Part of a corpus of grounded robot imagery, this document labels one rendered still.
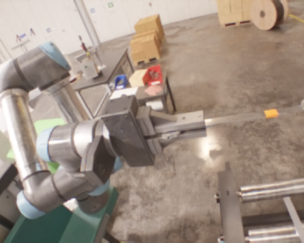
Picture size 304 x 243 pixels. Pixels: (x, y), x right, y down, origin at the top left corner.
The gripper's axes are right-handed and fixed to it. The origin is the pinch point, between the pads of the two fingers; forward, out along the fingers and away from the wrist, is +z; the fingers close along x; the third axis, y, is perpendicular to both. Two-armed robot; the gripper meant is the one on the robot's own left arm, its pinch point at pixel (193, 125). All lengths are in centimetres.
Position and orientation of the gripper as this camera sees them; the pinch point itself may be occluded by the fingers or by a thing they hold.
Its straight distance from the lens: 32.3
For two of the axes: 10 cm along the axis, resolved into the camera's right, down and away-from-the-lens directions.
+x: 2.8, 7.5, 6.0
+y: 1.1, -6.5, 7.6
